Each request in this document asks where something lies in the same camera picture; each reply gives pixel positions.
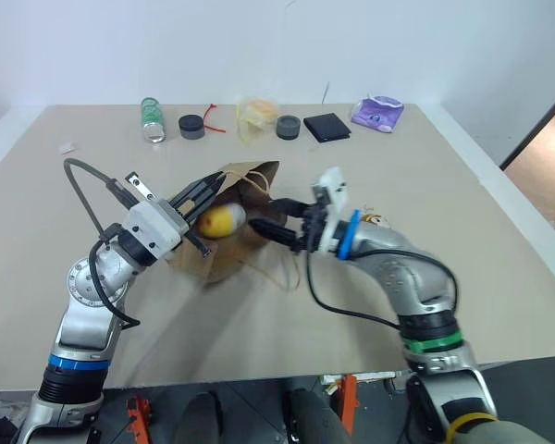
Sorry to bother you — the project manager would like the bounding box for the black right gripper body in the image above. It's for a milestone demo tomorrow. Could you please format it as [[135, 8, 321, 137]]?
[[295, 201, 339, 253]]

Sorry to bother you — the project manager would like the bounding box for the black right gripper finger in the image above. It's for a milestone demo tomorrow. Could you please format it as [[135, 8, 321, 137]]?
[[248, 217, 304, 253], [270, 197, 309, 219]]

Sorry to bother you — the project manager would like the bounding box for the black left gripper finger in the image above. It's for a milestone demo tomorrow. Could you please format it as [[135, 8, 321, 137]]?
[[184, 229, 213, 259], [198, 171, 225, 204]]

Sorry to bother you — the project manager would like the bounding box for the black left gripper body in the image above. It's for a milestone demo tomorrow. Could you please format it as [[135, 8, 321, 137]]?
[[167, 179, 216, 224]]

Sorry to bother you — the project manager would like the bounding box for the yellow and white plush toy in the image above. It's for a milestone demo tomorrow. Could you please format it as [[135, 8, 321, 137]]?
[[197, 202, 249, 241]]

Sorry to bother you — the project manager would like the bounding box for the brown paper bag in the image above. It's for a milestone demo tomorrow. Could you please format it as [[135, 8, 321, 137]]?
[[166, 159, 302, 293]]

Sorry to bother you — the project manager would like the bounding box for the white and orange plush toy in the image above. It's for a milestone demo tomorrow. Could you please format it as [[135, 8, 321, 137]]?
[[359, 203, 392, 229]]

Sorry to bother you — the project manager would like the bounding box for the clear bag with yellow sponge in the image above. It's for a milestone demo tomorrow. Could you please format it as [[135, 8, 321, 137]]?
[[234, 95, 280, 146]]

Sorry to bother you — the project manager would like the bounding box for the red zip tie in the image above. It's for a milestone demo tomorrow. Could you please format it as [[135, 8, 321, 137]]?
[[202, 104, 228, 135]]

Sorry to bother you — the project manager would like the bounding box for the black cylinder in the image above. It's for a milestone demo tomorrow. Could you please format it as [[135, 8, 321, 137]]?
[[178, 114, 207, 141]]

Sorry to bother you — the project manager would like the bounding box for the grey cylinder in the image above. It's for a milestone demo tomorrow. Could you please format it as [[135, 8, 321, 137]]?
[[275, 115, 302, 142]]

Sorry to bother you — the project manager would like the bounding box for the clear bottle with green print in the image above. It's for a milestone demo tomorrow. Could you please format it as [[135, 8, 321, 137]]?
[[140, 96, 167, 145]]

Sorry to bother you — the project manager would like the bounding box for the black square wallet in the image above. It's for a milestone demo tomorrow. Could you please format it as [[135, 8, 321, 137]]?
[[302, 112, 354, 144]]

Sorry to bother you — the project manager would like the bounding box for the purple wipes packet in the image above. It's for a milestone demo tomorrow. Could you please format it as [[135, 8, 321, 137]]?
[[350, 94, 406, 135]]

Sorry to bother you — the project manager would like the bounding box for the orange stand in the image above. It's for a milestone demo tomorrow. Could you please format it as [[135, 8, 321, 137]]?
[[125, 396, 152, 444], [339, 373, 359, 437]]

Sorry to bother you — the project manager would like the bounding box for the dark rounded shape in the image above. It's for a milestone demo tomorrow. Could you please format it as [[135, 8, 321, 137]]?
[[283, 388, 353, 444]]

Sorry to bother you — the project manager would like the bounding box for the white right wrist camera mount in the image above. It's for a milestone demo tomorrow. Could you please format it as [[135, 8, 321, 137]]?
[[310, 166, 352, 253]]

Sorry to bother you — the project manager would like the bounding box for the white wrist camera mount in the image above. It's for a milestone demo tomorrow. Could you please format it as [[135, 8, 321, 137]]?
[[121, 171, 190, 256], [310, 166, 352, 253]]

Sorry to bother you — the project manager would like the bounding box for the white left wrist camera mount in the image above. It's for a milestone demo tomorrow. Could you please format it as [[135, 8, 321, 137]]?
[[121, 171, 190, 256]]

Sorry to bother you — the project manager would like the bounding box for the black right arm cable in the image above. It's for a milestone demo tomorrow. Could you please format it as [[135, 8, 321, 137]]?
[[303, 248, 460, 332]]

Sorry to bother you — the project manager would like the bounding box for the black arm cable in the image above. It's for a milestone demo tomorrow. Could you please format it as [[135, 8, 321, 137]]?
[[63, 158, 142, 330], [303, 248, 460, 332]]

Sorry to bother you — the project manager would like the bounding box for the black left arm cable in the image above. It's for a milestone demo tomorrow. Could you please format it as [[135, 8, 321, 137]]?
[[63, 158, 142, 330]]

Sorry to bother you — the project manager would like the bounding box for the dark door frame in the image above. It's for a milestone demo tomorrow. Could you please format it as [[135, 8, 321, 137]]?
[[499, 81, 555, 173]]

